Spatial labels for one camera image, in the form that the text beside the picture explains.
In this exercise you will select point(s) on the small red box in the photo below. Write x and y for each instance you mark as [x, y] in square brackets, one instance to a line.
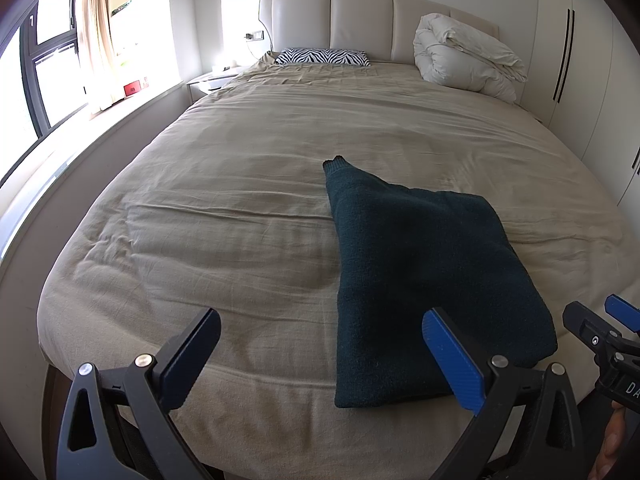
[132, 88]

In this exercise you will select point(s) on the white nightstand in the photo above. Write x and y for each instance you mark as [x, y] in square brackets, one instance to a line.
[212, 82]

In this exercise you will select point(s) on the dark teal knit sweater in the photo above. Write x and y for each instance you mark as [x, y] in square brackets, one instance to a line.
[425, 260]

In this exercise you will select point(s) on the window with dark frame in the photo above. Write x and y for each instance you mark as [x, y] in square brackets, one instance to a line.
[45, 60]

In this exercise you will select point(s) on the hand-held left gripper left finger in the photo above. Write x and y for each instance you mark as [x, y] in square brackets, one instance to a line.
[190, 355]

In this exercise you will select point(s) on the wall switch panel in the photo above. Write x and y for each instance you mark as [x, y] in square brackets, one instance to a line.
[254, 35]

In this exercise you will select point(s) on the person's right hand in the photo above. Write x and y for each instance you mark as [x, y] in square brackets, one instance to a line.
[612, 440]

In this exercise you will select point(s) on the zebra print pillow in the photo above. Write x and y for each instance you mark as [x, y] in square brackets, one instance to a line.
[322, 57]

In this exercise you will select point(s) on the beige curtain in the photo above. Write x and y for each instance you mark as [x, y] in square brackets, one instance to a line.
[97, 35]

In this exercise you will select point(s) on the beige padded headboard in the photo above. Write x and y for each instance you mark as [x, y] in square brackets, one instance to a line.
[360, 20]

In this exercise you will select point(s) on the white folded duvet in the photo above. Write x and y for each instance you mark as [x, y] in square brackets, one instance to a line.
[465, 55]

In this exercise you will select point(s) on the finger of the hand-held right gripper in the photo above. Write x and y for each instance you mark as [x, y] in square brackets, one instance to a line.
[587, 325]
[622, 310]

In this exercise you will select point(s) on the bed with beige sheet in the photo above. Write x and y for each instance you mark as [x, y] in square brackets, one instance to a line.
[250, 160]

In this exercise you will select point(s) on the white wardrobe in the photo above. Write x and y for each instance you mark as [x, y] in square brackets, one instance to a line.
[595, 60]

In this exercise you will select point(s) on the white window sill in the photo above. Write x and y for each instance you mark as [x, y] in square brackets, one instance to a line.
[75, 160]

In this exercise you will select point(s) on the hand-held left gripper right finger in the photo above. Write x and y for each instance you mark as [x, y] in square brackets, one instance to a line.
[452, 355]

